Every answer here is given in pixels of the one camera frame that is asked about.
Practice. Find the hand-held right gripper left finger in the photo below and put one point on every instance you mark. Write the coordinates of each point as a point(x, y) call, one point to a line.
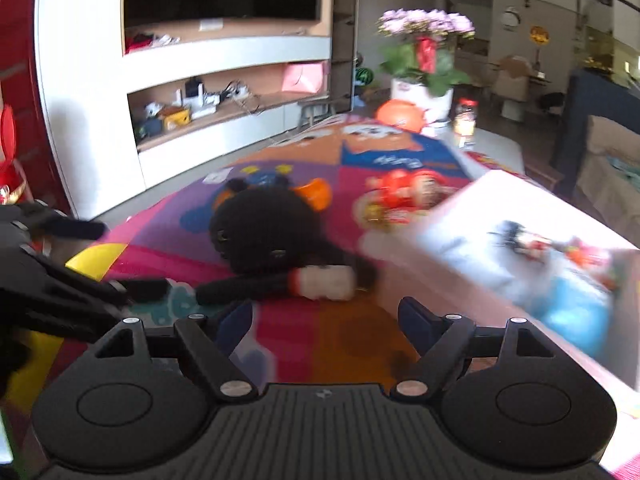
point(235, 321)

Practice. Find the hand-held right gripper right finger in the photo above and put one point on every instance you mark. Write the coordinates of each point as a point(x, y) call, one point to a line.
point(415, 322)

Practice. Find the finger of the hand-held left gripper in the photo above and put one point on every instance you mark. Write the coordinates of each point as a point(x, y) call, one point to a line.
point(142, 290)
point(75, 228)

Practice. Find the black plush toy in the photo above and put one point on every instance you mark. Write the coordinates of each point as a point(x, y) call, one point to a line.
point(265, 230)

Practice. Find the black white cylindrical toy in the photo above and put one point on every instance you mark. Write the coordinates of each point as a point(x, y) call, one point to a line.
point(325, 282)

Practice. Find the white cardboard box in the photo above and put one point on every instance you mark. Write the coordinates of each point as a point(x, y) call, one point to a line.
point(465, 220)

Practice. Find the white desktop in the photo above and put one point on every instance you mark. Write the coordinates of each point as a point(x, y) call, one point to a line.
point(495, 147)

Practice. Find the colourful cartoon play mat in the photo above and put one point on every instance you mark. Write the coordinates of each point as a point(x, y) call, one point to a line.
point(350, 330)

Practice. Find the red festive decoration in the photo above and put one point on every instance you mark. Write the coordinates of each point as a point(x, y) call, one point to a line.
point(12, 170)

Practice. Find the small black red toy figure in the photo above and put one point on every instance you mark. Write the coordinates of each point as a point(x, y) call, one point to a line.
point(525, 242)

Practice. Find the white television cabinet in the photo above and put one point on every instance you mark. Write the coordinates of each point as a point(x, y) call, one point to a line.
point(80, 85)

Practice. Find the yellow box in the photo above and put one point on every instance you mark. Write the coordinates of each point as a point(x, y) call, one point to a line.
point(177, 119)

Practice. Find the blue toy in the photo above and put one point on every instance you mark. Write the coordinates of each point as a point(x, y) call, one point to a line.
point(575, 310)

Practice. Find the small pink toy figure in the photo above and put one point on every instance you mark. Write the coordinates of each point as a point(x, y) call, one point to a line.
point(587, 259)

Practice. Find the red cloth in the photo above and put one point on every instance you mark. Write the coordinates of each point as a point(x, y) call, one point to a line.
point(140, 42)

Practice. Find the clear jar with red lid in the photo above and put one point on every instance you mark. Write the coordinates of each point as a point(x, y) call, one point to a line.
point(465, 120)

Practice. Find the pink orchid in white pot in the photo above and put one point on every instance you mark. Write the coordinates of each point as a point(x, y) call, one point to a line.
point(420, 95)

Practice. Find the wooden stool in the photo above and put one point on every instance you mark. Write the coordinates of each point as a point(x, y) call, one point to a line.
point(317, 107)

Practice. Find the light sofa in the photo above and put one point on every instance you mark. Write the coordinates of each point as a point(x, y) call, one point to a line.
point(610, 175)

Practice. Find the green striped ball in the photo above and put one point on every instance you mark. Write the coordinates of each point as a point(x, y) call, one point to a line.
point(364, 76)

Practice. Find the pink paper bag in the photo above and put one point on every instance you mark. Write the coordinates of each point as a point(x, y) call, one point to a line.
point(302, 77)

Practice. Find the beige dining chair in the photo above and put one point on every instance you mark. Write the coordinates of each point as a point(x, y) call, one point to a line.
point(512, 85)

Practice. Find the black chair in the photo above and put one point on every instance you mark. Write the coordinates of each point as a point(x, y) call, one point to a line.
point(552, 100)

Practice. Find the dark blue partition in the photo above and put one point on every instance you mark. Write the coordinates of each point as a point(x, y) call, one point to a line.
point(585, 105)

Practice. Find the yellow hanging ornament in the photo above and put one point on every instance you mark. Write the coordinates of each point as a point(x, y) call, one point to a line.
point(539, 36)

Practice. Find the glass fish tank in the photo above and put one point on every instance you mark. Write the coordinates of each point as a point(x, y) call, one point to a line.
point(605, 45)

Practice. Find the round wall clock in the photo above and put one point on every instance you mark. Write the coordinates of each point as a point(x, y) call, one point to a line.
point(511, 17)

